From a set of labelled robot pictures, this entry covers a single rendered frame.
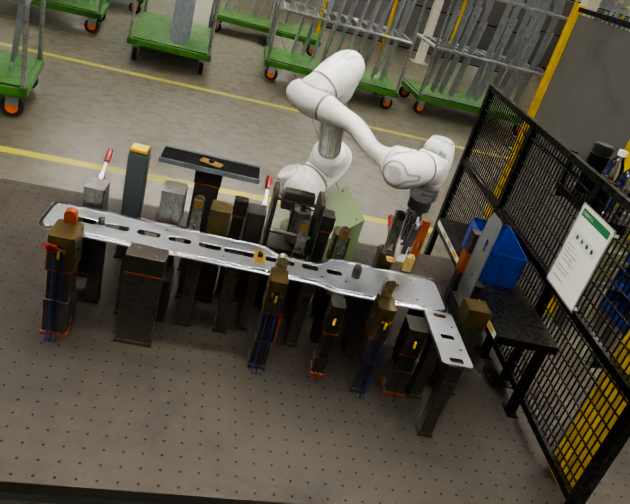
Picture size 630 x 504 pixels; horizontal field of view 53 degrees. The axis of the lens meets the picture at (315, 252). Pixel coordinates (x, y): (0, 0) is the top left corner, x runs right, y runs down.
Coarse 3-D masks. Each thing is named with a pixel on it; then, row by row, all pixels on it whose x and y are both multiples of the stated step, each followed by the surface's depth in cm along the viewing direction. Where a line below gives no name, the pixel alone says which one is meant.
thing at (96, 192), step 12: (96, 180) 217; (108, 180) 220; (84, 192) 212; (96, 192) 212; (108, 192) 220; (84, 204) 214; (96, 204) 214; (84, 240) 222; (84, 252) 224; (84, 264) 226; (84, 276) 228
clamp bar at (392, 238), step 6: (396, 210) 225; (402, 210) 225; (396, 216) 225; (402, 216) 222; (396, 222) 226; (402, 222) 226; (390, 228) 228; (396, 228) 227; (390, 234) 227; (396, 234) 228; (390, 240) 229; (396, 240) 228; (384, 252) 229
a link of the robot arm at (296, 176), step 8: (288, 168) 276; (296, 168) 274; (304, 168) 278; (312, 168) 279; (280, 176) 275; (288, 176) 272; (296, 176) 272; (304, 176) 274; (312, 176) 276; (320, 176) 278; (280, 184) 275; (288, 184) 272; (296, 184) 272; (304, 184) 273; (312, 184) 276; (320, 184) 279; (280, 192) 277; (312, 192) 277; (312, 208) 279
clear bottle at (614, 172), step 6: (624, 150) 212; (618, 156) 211; (624, 156) 210; (612, 162) 212; (618, 162) 211; (606, 168) 213; (612, 168) 212; (618, 168) 211; (606, 174) 213; (612, 174) 212; (618, 174) 212; (612, 180) 213
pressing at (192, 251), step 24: (48, 216) 200; (96, 216) 208; (120, 216) 212; (96, 240) 197; (120, 240) 199; (144, 240) 202; (168, 240) 206; (192, 240) 211; (216, 240) 215; (240, 240) 219; (216, 264) 203; (240, 264) 205; (264, 264) 209; (312, 264) 218; (336, 264) 223; (360, 264) 227; (336, 288) 208; (360, 288) 212; (408, 288) 221; (432, 288) 226
